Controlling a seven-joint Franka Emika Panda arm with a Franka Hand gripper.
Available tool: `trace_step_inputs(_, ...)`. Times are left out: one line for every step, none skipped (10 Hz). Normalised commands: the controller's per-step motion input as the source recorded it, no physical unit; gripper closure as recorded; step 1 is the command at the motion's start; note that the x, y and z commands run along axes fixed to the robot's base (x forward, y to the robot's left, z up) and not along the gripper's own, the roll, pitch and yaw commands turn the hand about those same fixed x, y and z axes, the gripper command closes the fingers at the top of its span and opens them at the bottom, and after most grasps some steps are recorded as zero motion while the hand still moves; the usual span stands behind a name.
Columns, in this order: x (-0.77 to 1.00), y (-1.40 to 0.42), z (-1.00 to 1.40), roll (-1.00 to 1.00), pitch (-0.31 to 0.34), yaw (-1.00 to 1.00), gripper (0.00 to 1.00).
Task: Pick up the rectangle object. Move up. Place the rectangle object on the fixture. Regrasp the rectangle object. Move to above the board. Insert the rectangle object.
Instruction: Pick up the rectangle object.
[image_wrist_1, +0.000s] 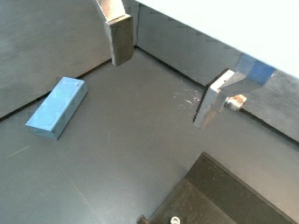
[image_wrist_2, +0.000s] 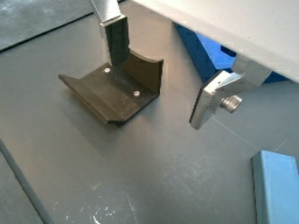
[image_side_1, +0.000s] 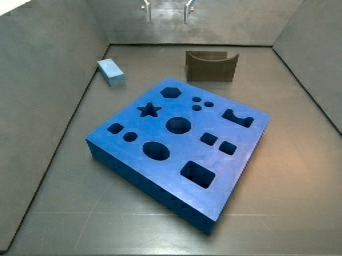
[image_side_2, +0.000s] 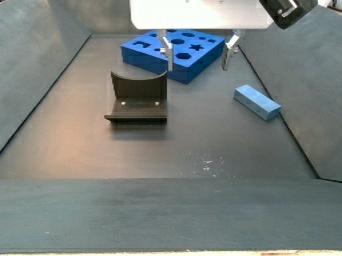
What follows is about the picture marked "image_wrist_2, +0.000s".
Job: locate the light blue rectangular block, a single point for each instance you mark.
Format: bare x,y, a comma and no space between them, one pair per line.
277,188

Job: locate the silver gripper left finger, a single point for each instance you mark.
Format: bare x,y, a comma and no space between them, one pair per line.
114,30

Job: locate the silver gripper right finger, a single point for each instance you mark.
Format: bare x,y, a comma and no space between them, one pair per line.
219,93

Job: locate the black angled fixture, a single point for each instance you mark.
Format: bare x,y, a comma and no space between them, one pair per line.
116,91

